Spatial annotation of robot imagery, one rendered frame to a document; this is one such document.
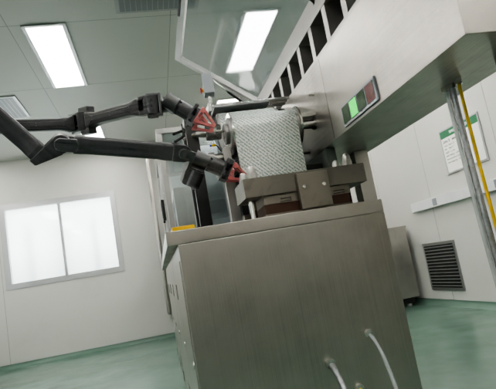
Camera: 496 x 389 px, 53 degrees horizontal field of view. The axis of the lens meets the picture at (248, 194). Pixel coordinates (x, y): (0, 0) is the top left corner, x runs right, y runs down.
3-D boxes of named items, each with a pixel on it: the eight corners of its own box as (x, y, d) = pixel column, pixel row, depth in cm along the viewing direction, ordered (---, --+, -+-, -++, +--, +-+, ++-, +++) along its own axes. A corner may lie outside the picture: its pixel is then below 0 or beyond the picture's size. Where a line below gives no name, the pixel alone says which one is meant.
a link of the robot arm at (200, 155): (195, 148, 167) (195, 148, 173) (187, 167, 167) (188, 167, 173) (213, 156, 168) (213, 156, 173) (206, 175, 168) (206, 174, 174)
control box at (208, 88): (201, 99, 242) (198, 79, 244) (214, 96, 243) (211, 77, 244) (201, 93, 235) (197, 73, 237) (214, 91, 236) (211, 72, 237)
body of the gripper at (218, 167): (226, 176, 165) (205, 167, 165) (222, 182, 175) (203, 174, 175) (233, 158, 167) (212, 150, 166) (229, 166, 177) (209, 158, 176)
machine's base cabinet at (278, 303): (181, 383, 370) (164, 269, 382) (264, 366, 383) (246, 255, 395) (226, 580, 125) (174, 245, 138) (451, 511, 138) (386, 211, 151)
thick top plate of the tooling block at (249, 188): (237, 206, 165) (234, 188, 166) (348, 189, 173) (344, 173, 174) (246, 198, 150) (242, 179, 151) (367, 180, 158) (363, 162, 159)
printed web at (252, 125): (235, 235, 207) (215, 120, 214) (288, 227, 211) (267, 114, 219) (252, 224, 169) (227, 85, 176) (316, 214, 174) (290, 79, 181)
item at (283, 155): (245, 194, 171) (236, 143, 174) (309, 185, 176) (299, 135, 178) (245, 194, 170) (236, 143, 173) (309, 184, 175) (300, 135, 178)
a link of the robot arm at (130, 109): (76, 136, 199) (73, 108, 199) (89, 136, 204) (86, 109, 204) (152, 118, 174) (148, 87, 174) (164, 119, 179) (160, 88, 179)
